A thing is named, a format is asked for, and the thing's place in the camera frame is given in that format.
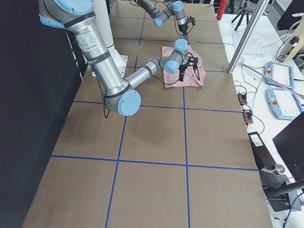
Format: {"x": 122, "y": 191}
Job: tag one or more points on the black clamp metal knob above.
{"x": 281, "y": 191}

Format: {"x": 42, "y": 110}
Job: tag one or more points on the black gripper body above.
{"x": 183, "y": 29}
{"x": 183, "y": 69}

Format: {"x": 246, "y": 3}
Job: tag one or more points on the orange terminal block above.
{"x": 247, "y": 116}
{"x": 242, "y": 97}

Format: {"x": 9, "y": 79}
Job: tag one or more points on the black camera tripod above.
{"x": 241, "y": 14}

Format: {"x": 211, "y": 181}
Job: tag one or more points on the far orange terminal block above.
{"x": 242, "y": 97}

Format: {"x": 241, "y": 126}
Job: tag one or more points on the black office chair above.
{"x": 287, "y": 20}

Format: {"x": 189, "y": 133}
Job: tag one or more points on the near orange terminal block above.
{"x": 247, "y": 116}

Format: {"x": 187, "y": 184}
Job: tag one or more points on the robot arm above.
{"x": 88, "y": 21}
{"x": 172, "y": 9}

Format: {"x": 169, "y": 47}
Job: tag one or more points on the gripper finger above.
{"x": 181, "y": 76}

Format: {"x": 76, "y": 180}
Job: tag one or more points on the near blue teach pendant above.
{"x": 284, "y": 105}

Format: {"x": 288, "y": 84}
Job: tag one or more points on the black monitor corner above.
{"x": 290, "y": 145}

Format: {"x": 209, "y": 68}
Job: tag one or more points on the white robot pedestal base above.
{"x": 103, "y": 26}

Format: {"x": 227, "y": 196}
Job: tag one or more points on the red cylinder object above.
{"x": 221, "y": 9}

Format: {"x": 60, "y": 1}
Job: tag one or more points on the aluminium frame post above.
{"x": 261, "y": 6}

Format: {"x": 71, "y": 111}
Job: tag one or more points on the grey cardboard in plastic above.
{"x": 254, "y": 45}

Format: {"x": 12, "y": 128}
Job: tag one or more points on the far blue teach pendant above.
{"x": 280, "y": 73}

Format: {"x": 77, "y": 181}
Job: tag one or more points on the black box white label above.
{"x": 262, "y": 156}

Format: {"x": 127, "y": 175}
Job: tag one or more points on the blue teach pendant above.
{"x": 284, "y": 105}
{"x": 280, "y": 73}

